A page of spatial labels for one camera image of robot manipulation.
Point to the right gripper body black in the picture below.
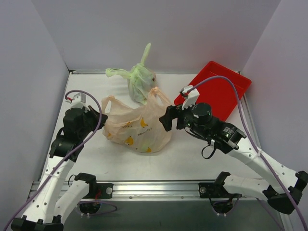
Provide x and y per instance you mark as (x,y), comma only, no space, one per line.
(175,118)

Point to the orange banana-print plastic bag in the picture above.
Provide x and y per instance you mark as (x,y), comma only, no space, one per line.
(137,128)

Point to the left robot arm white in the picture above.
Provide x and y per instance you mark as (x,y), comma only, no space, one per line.
(46,210)

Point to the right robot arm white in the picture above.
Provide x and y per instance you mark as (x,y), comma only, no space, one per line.
(280,186)

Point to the green knotted plastic bag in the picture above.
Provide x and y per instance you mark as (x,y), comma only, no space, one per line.
(140,78)

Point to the red plastic tray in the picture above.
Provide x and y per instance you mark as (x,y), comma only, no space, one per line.
(218,93)

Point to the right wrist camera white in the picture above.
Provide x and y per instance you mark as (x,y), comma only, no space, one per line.
(190,95)

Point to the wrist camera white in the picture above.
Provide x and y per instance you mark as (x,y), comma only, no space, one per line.
(190,95)
(78,101)

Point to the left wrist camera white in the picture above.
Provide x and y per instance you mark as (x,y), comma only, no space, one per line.
(78,101)

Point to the aluminium front rail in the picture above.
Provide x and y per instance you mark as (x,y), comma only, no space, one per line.
(156,188)

